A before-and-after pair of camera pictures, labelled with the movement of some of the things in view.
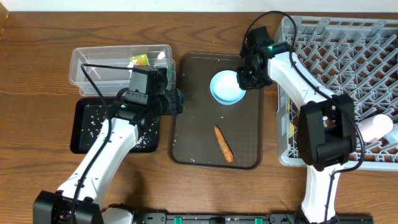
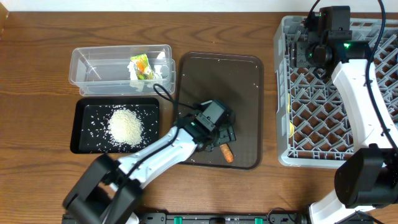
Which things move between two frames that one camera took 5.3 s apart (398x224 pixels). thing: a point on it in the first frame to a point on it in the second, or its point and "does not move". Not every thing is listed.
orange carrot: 225,148 does not move
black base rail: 261,218 does not move
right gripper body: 249,79 to 304,55
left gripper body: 175,102 to 224,135
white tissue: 161,55 to 155,72
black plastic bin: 87,116 does not move
